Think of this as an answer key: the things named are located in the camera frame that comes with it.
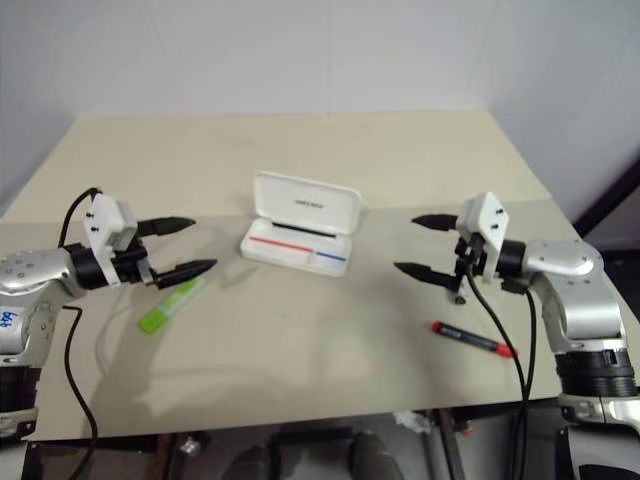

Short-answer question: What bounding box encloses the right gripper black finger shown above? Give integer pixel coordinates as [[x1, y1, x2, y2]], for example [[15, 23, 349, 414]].
[[410, 212, 459, 234], [392, 260, 458, 292]]

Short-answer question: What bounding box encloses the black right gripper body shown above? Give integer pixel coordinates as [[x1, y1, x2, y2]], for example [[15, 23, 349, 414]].
[[451, 231, 490, 307]]

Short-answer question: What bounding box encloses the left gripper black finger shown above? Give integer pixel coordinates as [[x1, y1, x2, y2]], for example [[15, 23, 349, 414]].
[[135, 216, 197, 240], [154, 258, 219, 292]]

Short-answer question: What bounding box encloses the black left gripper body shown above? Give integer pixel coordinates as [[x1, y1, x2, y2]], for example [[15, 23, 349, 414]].
[[110, 238, 160, 290]]

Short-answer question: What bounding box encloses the green marker pen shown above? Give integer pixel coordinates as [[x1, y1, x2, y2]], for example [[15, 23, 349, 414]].
[[137, 277, 207, 336]]

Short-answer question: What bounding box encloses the white open pencil case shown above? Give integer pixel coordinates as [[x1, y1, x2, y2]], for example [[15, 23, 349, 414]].
[[239, 170, 363, 278]]

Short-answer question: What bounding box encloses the red and black marker pen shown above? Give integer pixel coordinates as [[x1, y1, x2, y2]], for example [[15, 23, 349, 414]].
[[430, 319, 521, 360]]

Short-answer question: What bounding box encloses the white crumpled scrap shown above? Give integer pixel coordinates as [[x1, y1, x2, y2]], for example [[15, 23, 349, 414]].
[[393, 409, 434, 435]]

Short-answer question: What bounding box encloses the dark diagonal background beam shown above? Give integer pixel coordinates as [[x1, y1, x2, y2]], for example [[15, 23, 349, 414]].
[[568, 154, 640, 242]]

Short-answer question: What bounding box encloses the metal table leg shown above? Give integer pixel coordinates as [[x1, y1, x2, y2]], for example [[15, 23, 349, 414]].
[[422, 408, 469, 480]]

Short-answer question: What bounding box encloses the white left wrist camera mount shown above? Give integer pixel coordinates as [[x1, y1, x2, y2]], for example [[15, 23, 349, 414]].
[[83, 193, 140, 287]]

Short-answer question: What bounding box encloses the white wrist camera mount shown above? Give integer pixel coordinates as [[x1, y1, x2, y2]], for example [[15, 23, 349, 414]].
[[83, 193, 140, 287], [456, 190, 512, 280]]

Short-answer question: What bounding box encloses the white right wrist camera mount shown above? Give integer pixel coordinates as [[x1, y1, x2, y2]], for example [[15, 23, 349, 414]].
[[456, 190, 512, 280]]

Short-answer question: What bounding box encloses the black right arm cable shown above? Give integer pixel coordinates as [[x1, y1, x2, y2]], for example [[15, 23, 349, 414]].
[[466, 233, 539, 480]]

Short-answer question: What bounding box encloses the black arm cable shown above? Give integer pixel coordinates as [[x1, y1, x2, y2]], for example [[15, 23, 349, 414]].
[[56, 186, 101, 480], [466, 233, 539, 480]]

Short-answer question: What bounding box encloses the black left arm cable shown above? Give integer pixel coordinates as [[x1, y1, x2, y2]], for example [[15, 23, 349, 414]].
[[56, 186, 101, 480]]

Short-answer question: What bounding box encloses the black table frame bar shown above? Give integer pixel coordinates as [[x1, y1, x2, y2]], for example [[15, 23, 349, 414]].
[[268, 426, 354, 445]]

